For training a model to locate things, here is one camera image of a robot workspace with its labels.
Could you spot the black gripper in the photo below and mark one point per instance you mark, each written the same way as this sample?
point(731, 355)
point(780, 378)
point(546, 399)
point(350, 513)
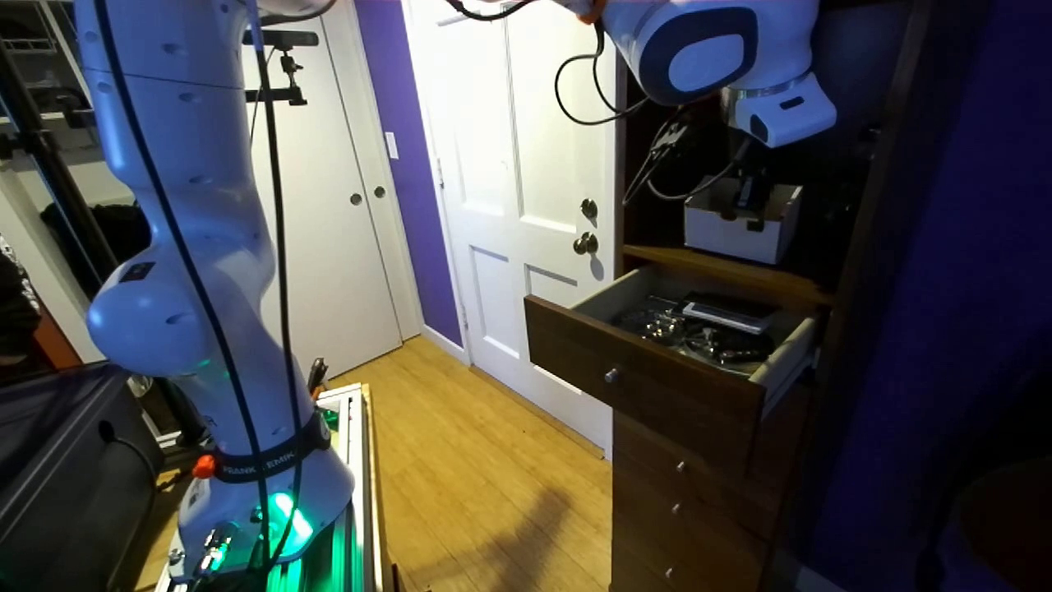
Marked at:
point(746, 166)

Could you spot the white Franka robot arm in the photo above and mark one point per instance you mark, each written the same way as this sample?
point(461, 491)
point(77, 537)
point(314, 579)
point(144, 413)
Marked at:
point(185, 217)

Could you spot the open wooden drawer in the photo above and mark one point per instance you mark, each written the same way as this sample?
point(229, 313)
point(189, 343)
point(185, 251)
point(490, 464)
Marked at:
point(659, 397)

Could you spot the small metal drawer knob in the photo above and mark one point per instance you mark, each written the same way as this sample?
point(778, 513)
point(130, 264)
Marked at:
point(666, 575)
point(614, 377)
point(678, 464)
point(677, 509)

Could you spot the flat black white device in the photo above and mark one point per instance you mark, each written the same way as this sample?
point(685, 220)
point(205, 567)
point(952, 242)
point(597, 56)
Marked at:
point(726, 316)

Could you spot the brass deadbolt lock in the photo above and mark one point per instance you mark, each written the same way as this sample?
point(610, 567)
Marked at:
point(589, 208)

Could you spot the pile of metal hardware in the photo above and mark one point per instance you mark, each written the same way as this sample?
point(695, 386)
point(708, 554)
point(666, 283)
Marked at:
point(685, 331)

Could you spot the brass door knob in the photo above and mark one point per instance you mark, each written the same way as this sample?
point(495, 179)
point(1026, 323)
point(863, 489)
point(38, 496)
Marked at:
point(588, 242)

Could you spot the white panel door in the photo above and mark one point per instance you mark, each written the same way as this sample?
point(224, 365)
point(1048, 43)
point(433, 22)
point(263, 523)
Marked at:
point(513, 316)

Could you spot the tall brown wooden cabinet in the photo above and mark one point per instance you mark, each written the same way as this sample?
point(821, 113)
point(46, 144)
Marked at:
point(703, 505)

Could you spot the round closet door knob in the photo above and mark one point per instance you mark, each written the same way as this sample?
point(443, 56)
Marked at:
point(355, 200)
point(380, 192)

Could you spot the white double closet door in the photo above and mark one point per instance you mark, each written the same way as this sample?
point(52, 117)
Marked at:
point(330, 251)

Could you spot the dark storage shelving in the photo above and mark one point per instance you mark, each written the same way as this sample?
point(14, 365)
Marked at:
point(44, 133)

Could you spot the black fabric case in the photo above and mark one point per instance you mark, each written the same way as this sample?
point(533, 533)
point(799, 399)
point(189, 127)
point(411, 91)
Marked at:
point(66, 470)

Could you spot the white wall light switch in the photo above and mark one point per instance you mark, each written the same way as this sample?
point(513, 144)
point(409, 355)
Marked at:
point(393, 144)

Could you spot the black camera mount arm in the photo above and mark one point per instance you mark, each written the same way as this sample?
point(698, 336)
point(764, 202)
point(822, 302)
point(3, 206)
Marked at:
point(288, 84)

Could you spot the black stereo camera bar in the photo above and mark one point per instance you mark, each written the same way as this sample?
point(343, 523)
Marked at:
point(292, 36)

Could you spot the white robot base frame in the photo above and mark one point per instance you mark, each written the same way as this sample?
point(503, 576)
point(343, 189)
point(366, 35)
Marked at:
point(350, 513)

